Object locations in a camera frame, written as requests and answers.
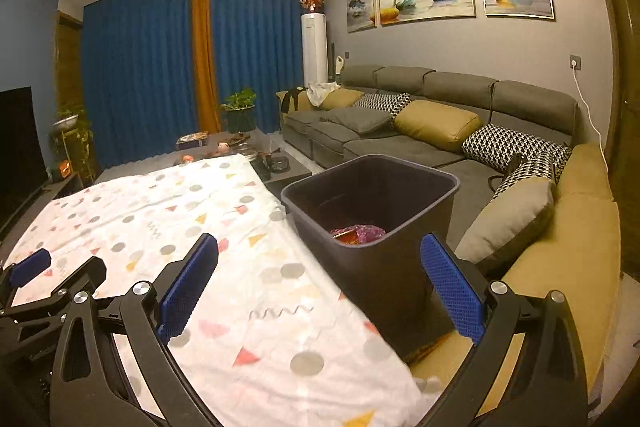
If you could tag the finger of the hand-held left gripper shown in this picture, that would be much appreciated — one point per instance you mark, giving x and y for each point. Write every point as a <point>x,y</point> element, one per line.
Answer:
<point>31,266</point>
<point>75,282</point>

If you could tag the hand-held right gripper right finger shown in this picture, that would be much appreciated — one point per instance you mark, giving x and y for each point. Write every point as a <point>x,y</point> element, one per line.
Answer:
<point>452,287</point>

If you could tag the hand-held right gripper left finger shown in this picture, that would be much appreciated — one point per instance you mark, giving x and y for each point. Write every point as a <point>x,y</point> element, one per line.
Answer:
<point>190,287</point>

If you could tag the dark grey plastic bin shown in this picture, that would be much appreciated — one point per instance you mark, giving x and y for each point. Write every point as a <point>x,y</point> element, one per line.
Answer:
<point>390,282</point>

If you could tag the pink plastic bag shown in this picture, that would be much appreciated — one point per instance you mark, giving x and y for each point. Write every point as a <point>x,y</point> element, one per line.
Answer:
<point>369,234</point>

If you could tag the white patterned tablecloth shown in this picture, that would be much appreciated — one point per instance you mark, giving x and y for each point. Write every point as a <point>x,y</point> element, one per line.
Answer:
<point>200,207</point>

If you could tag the grey cushion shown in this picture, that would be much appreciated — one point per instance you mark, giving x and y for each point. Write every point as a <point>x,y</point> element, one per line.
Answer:
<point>510,217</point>
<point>355,119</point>

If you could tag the orange glowing ornament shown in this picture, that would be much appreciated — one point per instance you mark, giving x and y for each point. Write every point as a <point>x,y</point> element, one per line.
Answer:
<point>65,170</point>

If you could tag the metal plant stand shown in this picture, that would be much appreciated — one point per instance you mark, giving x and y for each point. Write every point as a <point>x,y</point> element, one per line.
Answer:
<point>80,154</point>

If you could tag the black television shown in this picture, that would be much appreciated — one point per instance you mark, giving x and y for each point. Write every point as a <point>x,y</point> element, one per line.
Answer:
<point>17,142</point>

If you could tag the black white patterned cushion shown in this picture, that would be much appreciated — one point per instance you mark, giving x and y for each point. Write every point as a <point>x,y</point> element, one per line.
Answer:
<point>515,147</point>
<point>535,174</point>
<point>382,103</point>

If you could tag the pink figurine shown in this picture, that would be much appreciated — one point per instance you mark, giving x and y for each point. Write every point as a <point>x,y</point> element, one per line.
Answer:
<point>222,148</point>

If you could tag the printed flat box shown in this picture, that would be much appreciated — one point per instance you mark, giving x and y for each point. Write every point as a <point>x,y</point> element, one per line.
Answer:
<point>192,141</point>

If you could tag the potted plant in white bowl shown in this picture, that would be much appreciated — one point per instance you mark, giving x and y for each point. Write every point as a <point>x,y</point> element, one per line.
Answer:
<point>70,119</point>

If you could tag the black round dish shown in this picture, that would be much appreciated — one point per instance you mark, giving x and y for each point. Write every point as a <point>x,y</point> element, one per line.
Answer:
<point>278,163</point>

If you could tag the large yellow cushion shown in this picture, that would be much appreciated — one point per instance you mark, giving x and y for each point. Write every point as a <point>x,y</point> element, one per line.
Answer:
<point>437,122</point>

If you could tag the potted plant in dark pot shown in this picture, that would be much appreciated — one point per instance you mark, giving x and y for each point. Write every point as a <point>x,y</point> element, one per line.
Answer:
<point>239,109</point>

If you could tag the grey and yellow corner sofa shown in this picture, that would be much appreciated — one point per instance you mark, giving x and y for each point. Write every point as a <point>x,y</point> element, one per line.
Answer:
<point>530,107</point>

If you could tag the black garment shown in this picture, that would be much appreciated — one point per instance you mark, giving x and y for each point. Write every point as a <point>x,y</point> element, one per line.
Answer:
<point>291,99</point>

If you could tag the small yellow cushion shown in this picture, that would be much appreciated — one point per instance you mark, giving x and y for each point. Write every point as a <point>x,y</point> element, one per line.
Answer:
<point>342,99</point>

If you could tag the blue curtain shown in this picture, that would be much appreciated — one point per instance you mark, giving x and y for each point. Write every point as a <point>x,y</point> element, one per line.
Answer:
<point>265,47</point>
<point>140,72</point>

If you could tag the orange curtain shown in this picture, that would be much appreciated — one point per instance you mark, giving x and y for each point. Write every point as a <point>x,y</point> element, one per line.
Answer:
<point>205,57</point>

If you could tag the white cloth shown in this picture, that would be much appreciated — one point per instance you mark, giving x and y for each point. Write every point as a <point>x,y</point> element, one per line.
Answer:
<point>322,93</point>

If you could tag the brown wooden door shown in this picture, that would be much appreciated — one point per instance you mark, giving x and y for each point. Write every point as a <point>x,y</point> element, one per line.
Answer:
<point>620,107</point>

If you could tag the small white appliance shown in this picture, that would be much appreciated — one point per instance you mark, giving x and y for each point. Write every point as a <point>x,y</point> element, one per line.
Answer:
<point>339,65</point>

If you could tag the white standing air conditioner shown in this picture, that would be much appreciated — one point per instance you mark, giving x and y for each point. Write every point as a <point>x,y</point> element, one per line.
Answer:
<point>315,52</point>

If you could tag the small landscape painting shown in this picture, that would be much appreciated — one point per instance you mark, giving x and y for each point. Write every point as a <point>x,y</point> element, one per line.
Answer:
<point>361,2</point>

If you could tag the red artificial flower bouquet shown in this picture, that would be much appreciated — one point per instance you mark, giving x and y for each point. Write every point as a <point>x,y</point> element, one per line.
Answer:
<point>312,0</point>

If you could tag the brown wooden wall panel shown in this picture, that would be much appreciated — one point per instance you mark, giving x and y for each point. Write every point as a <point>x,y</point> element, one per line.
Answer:
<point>70,57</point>

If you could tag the wall socket with plug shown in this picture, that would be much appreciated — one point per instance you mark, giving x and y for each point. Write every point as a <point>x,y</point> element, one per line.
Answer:
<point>575,62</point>

